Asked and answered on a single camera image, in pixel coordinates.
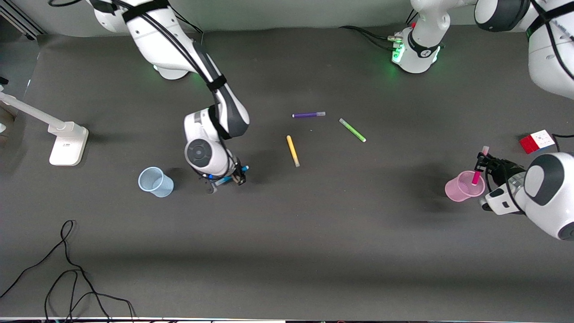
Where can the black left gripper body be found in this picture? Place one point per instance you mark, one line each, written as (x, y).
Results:
(498, 168)

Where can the blue marker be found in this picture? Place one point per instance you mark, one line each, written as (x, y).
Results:
(226, 178)

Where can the pink marker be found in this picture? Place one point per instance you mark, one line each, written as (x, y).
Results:
(476, 178)

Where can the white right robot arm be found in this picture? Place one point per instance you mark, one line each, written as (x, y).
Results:
(157, 36)

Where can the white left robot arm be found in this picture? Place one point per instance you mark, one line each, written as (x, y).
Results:
(551, 193)

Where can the translucent pink plastic cup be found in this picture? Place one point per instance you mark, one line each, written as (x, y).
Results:
(459, 190)

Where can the red white blue puzzle cube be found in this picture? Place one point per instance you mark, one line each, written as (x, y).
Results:
(536, 142)

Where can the yellow marker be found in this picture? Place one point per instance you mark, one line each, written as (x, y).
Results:
(293, 150)

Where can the translucent blue plastic cup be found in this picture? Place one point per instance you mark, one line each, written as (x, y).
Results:
(161, 186)

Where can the dark grey table mat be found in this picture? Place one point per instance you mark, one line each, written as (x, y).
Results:
(287, 251)

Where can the purple marker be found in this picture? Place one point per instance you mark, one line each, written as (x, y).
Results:
(309, 115)

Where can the green marker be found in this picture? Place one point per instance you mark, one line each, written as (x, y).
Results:
(352, 130)

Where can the white camera stand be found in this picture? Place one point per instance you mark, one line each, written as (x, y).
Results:
(67, 143)

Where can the aluminium profile rail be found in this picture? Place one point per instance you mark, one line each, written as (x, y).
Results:
(22, 20)

